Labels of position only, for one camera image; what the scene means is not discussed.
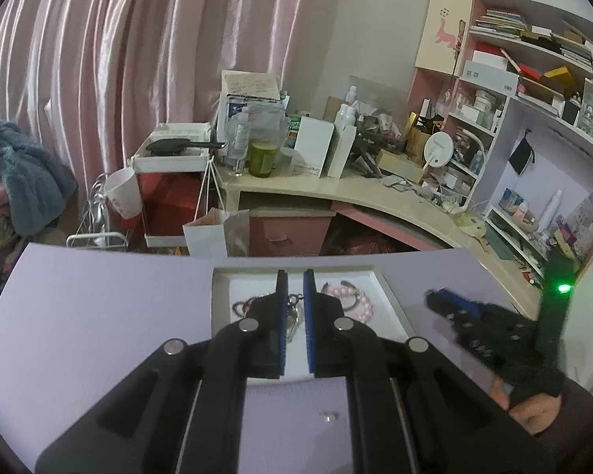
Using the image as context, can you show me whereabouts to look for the stack of books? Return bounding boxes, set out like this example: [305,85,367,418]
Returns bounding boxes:
[474,8,527,35]

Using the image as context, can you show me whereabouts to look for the paper-covered box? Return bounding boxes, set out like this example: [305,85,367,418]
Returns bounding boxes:
[217,70,290,159]

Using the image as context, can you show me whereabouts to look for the person's right hand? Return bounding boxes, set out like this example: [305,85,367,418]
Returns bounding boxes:
[491,378,564,436]

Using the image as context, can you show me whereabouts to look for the pink bead bracelet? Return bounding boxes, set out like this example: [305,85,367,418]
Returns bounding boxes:
[320,280,375,325]

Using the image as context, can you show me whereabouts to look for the white printed cup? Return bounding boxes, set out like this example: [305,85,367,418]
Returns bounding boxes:
[104,168,144,219]

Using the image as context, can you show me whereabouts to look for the white utility cart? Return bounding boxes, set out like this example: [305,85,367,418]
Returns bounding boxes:
[130,123,215,248]

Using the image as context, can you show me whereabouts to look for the pink curtain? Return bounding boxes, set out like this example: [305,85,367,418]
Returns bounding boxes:
[0,0,349,208]

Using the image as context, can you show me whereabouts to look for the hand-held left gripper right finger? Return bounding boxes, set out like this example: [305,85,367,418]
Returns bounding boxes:
[302,269,557,474]

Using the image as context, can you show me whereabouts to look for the person's right forearm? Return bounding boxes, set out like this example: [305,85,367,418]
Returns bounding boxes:
[534,382,593,474]

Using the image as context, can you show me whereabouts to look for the dark red bead bracelet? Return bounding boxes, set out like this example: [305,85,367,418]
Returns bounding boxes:
[231,297,258,319]

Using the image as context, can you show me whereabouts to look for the tall white box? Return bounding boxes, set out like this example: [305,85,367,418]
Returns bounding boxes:
[327,123,357,179]

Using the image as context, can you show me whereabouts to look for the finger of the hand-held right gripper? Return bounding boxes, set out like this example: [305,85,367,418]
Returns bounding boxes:
[442,290,485,318]
[425,290,464,340]

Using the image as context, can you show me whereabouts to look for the blue fleece blanket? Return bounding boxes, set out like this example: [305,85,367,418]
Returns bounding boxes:
[0,111,78,236]

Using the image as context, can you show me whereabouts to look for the green jar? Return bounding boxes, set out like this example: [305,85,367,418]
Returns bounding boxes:
[248,141,279,177]

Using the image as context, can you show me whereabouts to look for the black hair brush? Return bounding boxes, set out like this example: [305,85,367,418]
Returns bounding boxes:
[145,138,228,155]

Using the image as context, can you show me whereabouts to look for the pink and white bookshelf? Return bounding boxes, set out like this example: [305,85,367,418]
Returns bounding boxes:
[408,0,593,277]

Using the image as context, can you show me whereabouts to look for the white spray bottle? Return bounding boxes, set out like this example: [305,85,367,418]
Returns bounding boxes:
[541,188,564,230]

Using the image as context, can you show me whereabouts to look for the white carton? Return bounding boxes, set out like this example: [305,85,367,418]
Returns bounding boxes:
[294,116,336,177]

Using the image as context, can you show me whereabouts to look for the shallow cardboard box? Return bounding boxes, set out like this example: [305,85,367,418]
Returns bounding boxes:
[212,265,416,381]

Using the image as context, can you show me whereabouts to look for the cream corner desk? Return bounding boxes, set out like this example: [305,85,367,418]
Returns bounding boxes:
[215,165,544,318]

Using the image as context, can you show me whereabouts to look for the white paper bag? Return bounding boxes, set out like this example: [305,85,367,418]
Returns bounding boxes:
[183,158,251,259]

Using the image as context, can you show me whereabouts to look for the pink desk drawer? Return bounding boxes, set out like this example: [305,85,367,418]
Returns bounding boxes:
[249,210,335,258]

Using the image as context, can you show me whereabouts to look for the black pouch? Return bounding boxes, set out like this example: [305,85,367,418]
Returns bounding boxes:
[508,129,535,173]

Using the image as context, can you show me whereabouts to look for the clear plastic bottle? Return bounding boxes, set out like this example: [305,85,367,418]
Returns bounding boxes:
[232,109,252,176]

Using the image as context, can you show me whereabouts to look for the round white mirror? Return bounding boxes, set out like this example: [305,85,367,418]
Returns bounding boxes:
[423,132,456,171]

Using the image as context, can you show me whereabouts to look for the gold box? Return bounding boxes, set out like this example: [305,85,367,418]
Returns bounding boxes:
[406,113,433,160]

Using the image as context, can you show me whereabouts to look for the flat white box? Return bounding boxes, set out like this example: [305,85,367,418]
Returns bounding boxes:
[462,60,519,94]

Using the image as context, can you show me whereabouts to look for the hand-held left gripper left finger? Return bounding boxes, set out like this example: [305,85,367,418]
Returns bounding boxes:
[34,269,290,474]

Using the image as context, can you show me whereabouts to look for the white wire rack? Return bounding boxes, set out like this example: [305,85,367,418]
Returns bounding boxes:
[66,178,129,252]

